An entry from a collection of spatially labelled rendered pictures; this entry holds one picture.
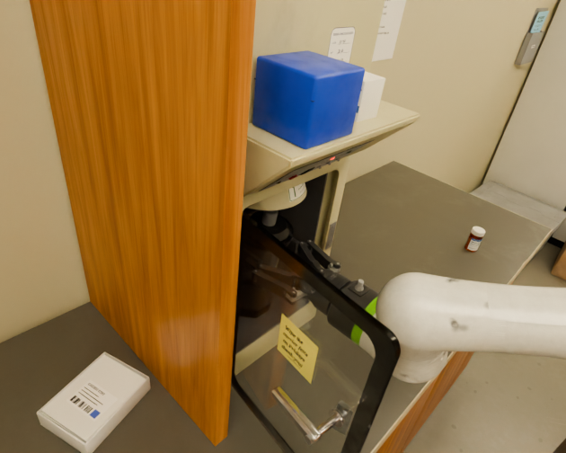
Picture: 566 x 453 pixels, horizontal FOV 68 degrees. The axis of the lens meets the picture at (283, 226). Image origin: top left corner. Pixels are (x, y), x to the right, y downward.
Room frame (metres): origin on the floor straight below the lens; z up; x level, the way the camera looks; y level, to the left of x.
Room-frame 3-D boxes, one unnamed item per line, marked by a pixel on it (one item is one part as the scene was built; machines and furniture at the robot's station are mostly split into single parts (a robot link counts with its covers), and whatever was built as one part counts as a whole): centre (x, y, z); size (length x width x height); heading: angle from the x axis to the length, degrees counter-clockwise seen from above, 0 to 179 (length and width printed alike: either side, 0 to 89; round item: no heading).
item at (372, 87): (0.65, -0.09, 1.54); 0.05 x 0.05 x 0.06; 47
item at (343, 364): (0.41, -0.03, 1.19); 0.30 x 0.01 x 0.40; 44
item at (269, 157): (0.61, -0.06, 1.46); 0.32 x 0.12 x 0.10; 140
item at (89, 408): (0.46, 0.31, 0.96); 0.16 x 0.12 x 0.04; 157
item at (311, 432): (0.34, -0.06, 1.20); 0.10 x 0.05 x 0.03; 44
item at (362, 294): (0.55, -0.15, 1.20); 0.09 x 0.06 x 0.12; 140
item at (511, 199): (2.78, -1.69, 0.17); 0.60 x 0.42 x 0.33; 48
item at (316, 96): (0.55, -0.01, 1.56); 0.10 x 0.10 x 0.09; 50
